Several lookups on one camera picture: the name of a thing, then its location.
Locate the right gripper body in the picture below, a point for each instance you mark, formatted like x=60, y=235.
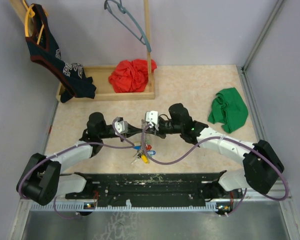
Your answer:
x=168, y=127

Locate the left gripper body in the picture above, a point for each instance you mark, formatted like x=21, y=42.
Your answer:
x=107, y=132

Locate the large metal keyring with keys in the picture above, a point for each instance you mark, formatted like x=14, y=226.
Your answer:
x=143, y=149

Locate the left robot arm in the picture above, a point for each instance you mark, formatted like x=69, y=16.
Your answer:
x=43, y=178

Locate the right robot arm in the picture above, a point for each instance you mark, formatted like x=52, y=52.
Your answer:
x=261, y=167

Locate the green cloth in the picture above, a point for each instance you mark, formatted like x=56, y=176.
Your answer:
x=228, y=109

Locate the wooden rack tray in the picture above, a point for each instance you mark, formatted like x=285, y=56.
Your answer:
x=100, y=74

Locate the red cloth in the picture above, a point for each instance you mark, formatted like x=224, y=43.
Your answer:
x=130, y=76

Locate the navy tank top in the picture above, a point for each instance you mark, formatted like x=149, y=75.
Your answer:
x=44, y=50

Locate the grey-blue clothes hanger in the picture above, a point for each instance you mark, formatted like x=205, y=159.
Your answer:
x=126, y=19

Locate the yellow clothes hanger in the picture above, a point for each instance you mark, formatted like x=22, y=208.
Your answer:
x=29, y=21

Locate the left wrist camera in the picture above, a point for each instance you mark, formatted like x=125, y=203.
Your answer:
x=120, y=126

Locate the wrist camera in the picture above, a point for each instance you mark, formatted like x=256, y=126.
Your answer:
x=152, y=118
x=120, y=126

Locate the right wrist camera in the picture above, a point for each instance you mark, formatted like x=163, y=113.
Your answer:
x=152, y=118

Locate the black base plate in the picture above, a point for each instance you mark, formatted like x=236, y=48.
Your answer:
x=151, y=189

